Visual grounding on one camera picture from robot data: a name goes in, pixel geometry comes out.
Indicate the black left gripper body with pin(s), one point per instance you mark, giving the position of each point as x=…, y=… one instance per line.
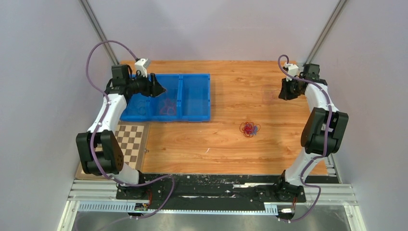
x=145, y=86

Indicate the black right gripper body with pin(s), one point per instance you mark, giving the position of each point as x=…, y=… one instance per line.
x=298, y=92

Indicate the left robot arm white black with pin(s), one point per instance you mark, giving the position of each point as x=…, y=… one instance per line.
x=98, y=149

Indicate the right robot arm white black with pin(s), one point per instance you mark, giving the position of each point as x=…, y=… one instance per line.
x=323, y=132

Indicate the blue three-compartment plastic bin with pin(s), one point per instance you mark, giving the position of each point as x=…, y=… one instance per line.
x=187, y=99

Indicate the wooden chessboard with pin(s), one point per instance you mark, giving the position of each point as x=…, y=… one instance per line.
x=132, y=139

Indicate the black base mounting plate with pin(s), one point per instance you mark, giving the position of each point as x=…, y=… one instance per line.
x=206, y=192

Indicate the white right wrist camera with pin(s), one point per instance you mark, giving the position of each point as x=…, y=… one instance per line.
x=291, y=70

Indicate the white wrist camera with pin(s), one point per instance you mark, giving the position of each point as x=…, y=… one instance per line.
x=141, y=66
x=291, y=70

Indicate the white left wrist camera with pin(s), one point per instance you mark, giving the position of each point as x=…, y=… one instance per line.
x=141, y=66

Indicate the right aluminium corner post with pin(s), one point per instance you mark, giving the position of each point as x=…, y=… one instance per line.
x=326, y=30

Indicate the aluminium corner post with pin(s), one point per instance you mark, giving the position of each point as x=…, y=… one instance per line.
x=326, y=30
x=85, y=4

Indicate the left aluminium corner post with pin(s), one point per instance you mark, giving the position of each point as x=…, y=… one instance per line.
x=85, y=4

